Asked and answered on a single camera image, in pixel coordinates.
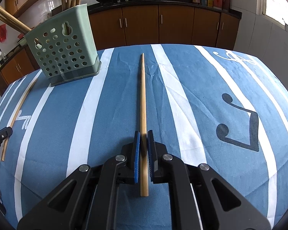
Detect wooden chopstick on table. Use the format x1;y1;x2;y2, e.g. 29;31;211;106
0;77;38;162

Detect blue white striped tablecloth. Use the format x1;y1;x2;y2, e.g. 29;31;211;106
0;44;288;226

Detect wooden chopstick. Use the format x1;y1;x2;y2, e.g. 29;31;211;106
140;53;149;197
0;6;31;33
0;77;38;162

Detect lower wooden kitchen cabinets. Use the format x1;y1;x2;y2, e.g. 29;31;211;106
0;4;241;96

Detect black kitchen countertop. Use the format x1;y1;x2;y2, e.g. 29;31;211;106
0;0;243;77

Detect red plastic bag on wall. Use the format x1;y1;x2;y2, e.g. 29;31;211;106
0;24;7;43

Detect green perforated utensil holder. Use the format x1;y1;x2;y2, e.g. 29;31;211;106
25;4;101;86

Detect wooden chopstick leaning in holder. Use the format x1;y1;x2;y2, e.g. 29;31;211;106
0;6;31;33

